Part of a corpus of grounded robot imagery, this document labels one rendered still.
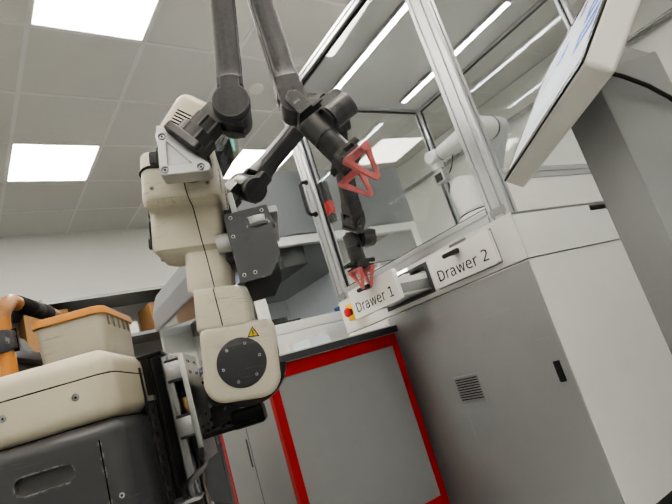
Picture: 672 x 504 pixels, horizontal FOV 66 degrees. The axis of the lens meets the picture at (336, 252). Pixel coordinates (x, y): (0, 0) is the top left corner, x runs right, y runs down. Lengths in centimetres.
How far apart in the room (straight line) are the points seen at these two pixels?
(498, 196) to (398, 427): 89
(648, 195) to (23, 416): 113
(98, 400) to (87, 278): 490
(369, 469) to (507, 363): 59
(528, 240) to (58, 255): 500
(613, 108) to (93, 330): 109
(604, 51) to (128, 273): 550
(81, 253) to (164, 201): 478
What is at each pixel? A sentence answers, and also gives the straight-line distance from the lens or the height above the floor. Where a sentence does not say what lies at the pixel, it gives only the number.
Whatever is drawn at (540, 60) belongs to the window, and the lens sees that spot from 227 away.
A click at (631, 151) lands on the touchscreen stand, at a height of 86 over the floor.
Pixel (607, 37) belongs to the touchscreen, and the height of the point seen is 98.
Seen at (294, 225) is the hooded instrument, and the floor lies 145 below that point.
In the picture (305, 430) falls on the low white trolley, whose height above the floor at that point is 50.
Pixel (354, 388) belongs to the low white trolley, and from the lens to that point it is 190.
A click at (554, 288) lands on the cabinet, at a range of 166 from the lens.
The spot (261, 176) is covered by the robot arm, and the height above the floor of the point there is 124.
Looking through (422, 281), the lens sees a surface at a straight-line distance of 187.
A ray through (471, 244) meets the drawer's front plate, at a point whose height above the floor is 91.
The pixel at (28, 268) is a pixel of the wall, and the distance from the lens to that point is 586.
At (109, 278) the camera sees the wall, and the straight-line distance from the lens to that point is 593.
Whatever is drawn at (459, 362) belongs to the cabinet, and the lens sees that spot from 188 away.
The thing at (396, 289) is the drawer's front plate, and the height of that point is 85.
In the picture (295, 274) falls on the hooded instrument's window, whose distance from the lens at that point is 272.
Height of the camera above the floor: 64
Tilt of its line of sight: 13 degrees up
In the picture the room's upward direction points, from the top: 17 degrees counter-clockwise
